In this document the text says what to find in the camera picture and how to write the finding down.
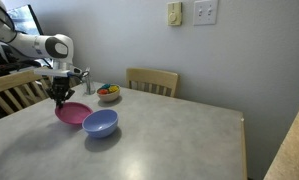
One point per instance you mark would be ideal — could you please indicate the wooden countertop at right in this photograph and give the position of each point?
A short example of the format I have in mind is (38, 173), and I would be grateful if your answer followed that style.
(285, 165)

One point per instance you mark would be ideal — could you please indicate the dark monitor screen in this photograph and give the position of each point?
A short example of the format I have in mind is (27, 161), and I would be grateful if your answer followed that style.
(25, 20)

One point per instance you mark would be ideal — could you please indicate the cream bowl with colourful balls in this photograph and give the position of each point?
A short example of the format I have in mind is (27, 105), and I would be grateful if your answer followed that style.
(108, 92)

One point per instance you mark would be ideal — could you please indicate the wooden chair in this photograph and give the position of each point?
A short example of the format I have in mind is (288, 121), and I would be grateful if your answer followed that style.
(152, 81)
(22, 89)

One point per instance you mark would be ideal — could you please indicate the clear glass vase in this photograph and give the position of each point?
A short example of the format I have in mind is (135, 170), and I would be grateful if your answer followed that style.
(87, 79)

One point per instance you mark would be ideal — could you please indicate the white double light switch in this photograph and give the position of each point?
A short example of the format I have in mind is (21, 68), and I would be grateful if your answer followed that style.
(205, 12)

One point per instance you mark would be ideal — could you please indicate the pink plastic plate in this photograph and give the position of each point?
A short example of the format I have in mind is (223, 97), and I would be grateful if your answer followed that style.
(73, 113)

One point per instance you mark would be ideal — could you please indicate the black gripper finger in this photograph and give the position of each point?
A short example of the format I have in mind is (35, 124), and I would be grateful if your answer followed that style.
(68, 96)
(52, 95)

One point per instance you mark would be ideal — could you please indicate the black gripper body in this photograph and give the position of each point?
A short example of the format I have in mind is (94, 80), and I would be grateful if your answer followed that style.
(60, 86)

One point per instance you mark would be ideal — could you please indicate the wooden chair at far side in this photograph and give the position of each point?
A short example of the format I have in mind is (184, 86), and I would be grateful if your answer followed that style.
(152, 81)

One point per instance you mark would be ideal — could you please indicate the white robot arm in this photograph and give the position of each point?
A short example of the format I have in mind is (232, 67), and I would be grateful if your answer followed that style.
(58, 47)

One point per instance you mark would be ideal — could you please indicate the cream wall thermostat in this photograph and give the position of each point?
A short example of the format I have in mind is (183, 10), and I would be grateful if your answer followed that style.
(174, 13)

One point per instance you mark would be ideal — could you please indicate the lavender plastic bowl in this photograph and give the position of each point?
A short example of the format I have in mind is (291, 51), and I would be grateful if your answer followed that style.
(101, 123)

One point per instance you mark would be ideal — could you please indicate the wooden chair at left side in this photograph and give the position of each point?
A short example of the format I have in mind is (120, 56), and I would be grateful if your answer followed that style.
(22, 89)

